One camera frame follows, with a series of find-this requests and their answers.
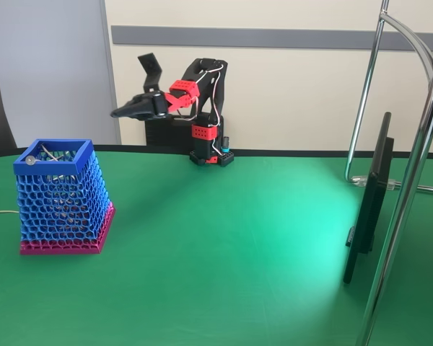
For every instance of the thin white cable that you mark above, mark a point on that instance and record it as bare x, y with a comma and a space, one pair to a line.
50, 152

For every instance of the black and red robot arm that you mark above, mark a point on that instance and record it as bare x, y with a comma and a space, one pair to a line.
204, 144

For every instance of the thin tan wooden stick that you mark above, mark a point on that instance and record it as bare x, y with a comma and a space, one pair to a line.
30, 160

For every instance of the blue and pink mesh basket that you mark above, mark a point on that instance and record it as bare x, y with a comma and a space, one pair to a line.
61, 209

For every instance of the green cloth with black border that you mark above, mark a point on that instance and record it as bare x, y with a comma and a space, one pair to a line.
220, 252

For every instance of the flat LED light panel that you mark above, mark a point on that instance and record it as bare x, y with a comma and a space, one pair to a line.
371, 202

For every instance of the chrome metal stand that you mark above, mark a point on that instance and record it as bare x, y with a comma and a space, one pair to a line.
418, 144

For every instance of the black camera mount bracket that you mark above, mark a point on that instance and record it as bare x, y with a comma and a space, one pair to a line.
152, 70

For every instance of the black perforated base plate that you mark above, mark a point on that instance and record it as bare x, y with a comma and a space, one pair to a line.
225, 158

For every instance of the grey wall rail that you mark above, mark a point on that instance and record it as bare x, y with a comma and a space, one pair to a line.
274, 37

